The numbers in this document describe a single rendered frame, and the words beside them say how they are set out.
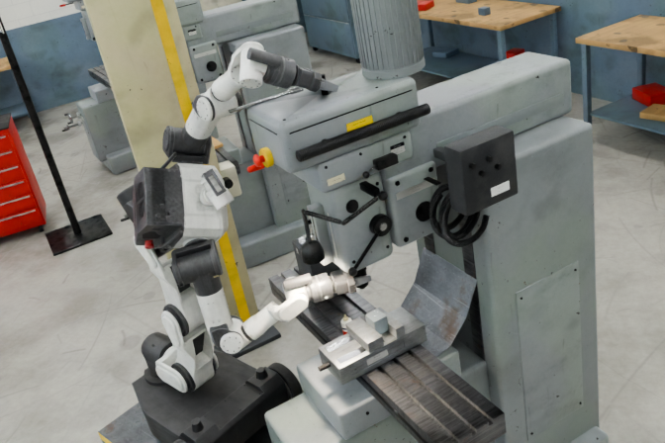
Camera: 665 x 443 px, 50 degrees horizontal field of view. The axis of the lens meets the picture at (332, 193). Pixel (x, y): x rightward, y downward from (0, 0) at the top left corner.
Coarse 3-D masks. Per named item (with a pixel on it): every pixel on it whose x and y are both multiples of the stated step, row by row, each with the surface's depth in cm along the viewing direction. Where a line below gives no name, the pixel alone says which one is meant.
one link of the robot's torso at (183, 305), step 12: (144, 252) 263; (156, 264) 262; (168, 264) 264; (156, 276) 271; (168, 276) 264; (168, 288) 271; (180, 288) 275; (192, 288) 278; (168, 300) 276; (180, 300) 269; (192, 300) 274; (180, 312) 272; (192, 312) 274; (180, 324) 273; (192, 324) 275
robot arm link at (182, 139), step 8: (176, 128) 241; (184, 128) 237; (176, 136) 238; (184, 136) 238; (192, 136) 235; (176, 144) 238; (184, 144) 240; (192, 144) 239; (200, 144) 239; (184, 152) 242; (192, 152) 243; (200, 152) 244
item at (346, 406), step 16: (448, 352) 252; (304, 368) 258; (304, 384) 260; (320, 384) 249; (336, 384) 248; (352, 384) 246; (320, 400) 248; (336, 400) 240; (352, 400) 239; (368, 400) 238; (336, 416) 237; (352, 416) 237; (368, 416) 240; (384, 416) 244; (352, 432) 239
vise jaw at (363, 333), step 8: (352, 320) 247; (360, 320) 246; (352, 328) 243; (360, 328) 242; (368, 328) 241; (352, 336) 244; (360, 336) 238; (368, 336) 237; (376, 336) 237; (360, 344) 240; (368, 344) 234; (376, 344) 236
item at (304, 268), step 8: (296, 240) 291; (304, 240) 287; (296, 248) 288; (296, 256) 293; (304, 264) 283; (320, 264) 275; (328, 264) 276; (304, 272) 288; (312, 272) 275; (320, 272) 276; (328, 272) 277
